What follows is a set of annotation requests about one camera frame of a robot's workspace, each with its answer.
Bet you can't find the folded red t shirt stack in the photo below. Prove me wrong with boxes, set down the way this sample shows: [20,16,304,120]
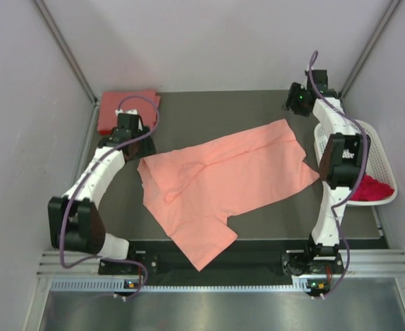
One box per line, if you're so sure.
[97,90,161,135]

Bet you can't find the white perforated laundry basket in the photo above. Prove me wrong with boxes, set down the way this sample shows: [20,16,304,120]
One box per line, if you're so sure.
[314,120,398,207]

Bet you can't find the aluminium rail with cable duct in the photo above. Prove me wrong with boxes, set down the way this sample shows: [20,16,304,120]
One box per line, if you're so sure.
[37,250,405,295]

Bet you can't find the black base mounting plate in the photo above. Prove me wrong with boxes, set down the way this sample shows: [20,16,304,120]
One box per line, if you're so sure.
[59,237,388,287]

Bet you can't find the salmon pink t shirt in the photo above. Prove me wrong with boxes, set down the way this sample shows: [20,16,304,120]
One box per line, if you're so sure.
[137,120,319,270]

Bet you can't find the crimson t shirt in basket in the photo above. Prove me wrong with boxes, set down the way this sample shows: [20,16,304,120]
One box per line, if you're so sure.
[350,174,395,202]

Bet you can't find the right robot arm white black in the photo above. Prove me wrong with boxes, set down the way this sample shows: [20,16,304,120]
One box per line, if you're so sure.
[283,69,371,276]

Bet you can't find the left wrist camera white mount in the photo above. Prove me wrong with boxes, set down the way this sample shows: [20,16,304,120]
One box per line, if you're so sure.
[115,109,139,116]

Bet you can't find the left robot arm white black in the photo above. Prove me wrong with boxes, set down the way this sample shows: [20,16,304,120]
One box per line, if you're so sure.
[48,110,156,274]

